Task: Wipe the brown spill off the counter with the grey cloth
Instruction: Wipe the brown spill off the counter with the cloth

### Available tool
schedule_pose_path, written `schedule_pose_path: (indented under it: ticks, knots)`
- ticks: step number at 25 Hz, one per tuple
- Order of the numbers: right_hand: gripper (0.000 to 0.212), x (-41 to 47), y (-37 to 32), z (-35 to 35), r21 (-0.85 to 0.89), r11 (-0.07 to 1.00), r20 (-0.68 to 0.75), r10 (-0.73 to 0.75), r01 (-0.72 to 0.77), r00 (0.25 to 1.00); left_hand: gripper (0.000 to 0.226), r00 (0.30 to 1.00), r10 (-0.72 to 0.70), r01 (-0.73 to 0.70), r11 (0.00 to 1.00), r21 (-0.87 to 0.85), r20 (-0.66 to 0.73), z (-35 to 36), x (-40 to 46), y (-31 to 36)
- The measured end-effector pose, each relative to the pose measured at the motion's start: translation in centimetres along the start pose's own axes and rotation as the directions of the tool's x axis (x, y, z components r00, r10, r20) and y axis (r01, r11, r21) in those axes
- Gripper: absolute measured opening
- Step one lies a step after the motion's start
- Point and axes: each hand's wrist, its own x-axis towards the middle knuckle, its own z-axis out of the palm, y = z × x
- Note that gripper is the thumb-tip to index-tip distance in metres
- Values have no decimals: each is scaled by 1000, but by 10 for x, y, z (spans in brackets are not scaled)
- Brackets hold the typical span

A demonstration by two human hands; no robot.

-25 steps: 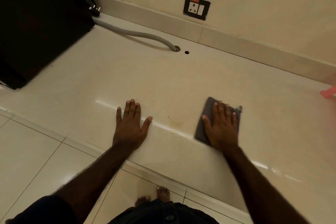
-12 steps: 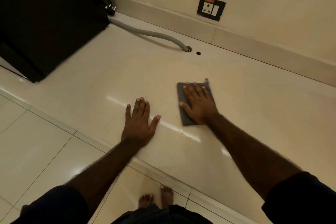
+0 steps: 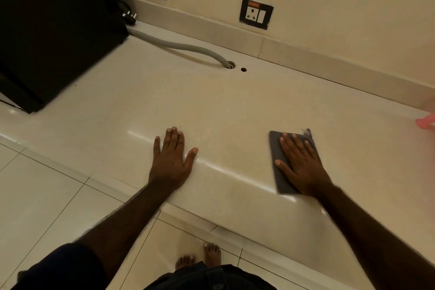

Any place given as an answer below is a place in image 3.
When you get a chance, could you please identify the pink plastic rack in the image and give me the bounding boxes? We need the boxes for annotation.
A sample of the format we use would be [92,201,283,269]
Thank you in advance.
[415,112,435,131]

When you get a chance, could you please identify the grey corrugated hose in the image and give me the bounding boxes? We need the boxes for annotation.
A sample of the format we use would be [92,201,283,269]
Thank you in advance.
[126,25,236,70]

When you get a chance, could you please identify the person's dark left sleeve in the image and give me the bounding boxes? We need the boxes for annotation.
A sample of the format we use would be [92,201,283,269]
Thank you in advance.
[10,242,108,290]

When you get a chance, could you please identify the black power cable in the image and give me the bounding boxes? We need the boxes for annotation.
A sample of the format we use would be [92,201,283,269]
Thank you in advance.
[116,0,132,16]

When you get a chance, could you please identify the person's right hand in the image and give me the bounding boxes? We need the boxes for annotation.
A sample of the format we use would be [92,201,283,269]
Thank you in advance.
[274,132,333,198]

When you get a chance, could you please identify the black appliance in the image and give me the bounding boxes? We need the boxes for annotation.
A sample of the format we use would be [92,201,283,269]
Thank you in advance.
[0,0,130,115]

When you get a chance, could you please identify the black power plug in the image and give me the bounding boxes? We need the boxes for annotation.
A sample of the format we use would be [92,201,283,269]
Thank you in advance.
[122,10,138,26]

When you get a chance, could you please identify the cream backsplash strip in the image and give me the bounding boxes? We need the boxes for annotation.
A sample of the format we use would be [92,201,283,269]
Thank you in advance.
[114,0,435,112]

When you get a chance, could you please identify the person's foot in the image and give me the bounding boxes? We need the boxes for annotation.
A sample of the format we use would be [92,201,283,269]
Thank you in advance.
[203,242,222,269]
[174,255,197,271]

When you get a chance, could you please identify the person's left forearm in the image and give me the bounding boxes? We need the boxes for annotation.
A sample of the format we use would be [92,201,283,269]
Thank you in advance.
[74,181,178,284]

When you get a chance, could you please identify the person's dark shorts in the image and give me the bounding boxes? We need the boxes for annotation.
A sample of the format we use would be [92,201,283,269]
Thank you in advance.
[142,261,278,290]

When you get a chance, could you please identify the grey cloth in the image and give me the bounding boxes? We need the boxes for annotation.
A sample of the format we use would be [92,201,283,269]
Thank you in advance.
[269,128,322,196]

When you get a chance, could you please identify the person's right foot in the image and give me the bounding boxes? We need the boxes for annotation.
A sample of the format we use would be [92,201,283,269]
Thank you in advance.
[203,242,222,269]

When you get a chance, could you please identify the person's left hand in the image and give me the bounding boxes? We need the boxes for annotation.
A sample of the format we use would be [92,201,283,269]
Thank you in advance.
[148,126,199,193]

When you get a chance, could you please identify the person's right forearm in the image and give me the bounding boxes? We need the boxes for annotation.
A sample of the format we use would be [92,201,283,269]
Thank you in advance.
[314,183,435,290]

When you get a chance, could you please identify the white countertop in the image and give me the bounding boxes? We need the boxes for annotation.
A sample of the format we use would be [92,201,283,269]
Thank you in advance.
[0,21,435,290]

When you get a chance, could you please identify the person's left foot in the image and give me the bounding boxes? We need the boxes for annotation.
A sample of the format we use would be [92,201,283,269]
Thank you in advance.
[174,255,197,271]

